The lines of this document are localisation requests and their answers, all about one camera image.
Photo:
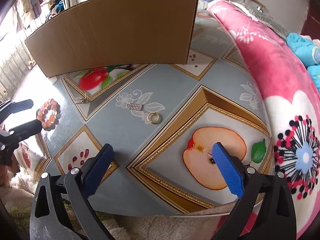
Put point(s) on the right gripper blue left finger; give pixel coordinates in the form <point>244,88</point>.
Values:
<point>49,218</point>

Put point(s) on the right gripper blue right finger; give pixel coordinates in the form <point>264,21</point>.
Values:
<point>276,218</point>

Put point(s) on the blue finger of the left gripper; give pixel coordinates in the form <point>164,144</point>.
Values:
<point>16,107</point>
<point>24,131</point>

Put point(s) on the brown cardboard box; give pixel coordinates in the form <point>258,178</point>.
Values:
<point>100,33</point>

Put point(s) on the silver rhinestone earring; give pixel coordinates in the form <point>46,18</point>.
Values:
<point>79,100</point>
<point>135,106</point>

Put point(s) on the pink floral blanket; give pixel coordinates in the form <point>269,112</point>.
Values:
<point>292,105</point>

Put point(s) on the fruit pattern tablecloth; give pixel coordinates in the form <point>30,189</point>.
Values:
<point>162,163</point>

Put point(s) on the blue quilt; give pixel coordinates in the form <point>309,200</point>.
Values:
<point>307,50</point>

